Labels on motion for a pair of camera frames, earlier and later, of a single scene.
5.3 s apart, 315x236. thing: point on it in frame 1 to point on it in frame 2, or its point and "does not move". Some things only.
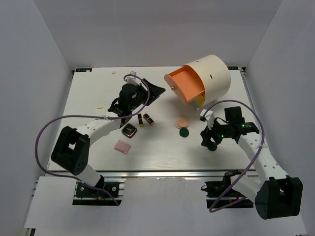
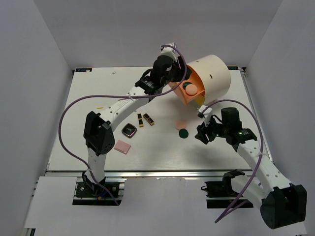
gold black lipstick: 141,120 does not move
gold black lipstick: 148,119 does not move
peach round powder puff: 183,122 to 191,89
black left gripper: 154,92 to 179,72
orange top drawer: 186,82 does not move
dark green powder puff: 184,132 does not move
